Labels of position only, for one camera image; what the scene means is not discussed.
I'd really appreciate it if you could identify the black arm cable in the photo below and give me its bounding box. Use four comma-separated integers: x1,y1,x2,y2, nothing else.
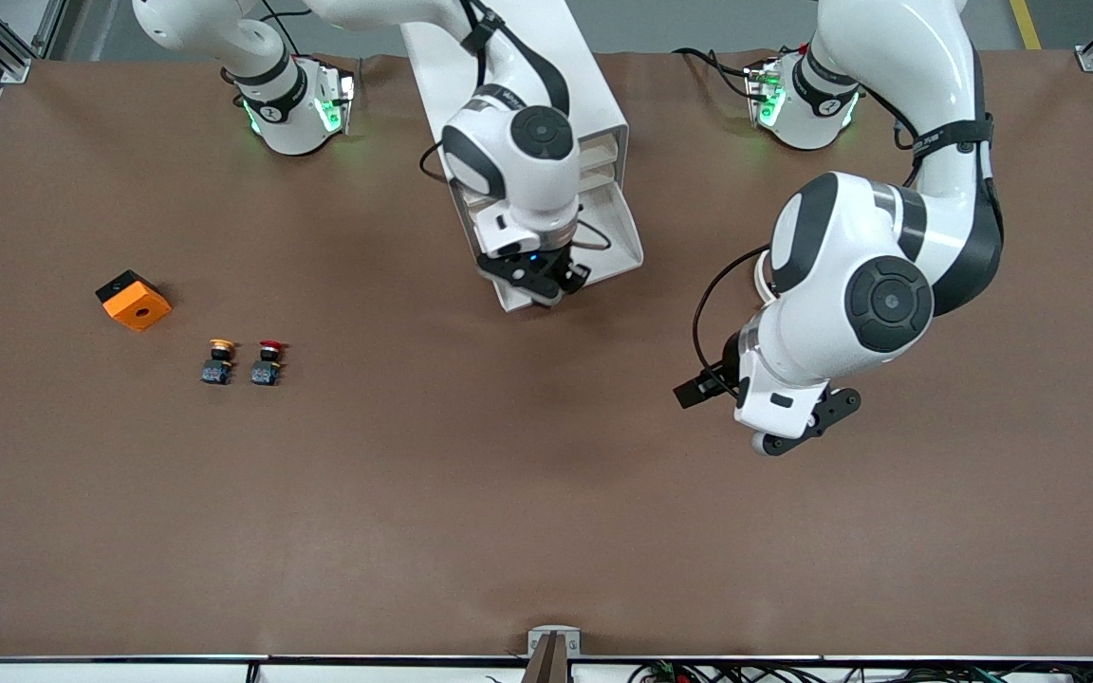
694,245,775,378
418,0,616,254

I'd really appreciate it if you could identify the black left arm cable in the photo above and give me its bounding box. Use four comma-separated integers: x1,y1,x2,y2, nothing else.
694,245,775,378

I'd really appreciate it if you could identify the grey metal bracket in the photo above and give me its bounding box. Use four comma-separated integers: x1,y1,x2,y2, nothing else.
527,625,583,658

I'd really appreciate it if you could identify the black base power cable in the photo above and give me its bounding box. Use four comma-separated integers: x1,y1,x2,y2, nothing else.
673,46,761,101

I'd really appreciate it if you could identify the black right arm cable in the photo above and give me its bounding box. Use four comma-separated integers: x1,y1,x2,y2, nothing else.
418,0,616,254

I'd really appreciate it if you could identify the grey vertical mounting post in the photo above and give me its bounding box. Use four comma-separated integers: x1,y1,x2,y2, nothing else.
520,633,571,683

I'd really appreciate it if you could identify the brown table cover sheet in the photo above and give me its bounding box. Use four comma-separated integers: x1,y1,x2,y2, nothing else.
0,49,1093,660

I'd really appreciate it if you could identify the red push button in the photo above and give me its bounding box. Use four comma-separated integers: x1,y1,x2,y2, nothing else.
250,339,287,387

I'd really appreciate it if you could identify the yellow push button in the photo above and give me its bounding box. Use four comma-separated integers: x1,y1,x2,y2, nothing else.
201,338,236,386

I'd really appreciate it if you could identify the orange button enclosure box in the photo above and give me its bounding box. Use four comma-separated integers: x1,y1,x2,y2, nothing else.
95,269,173,333

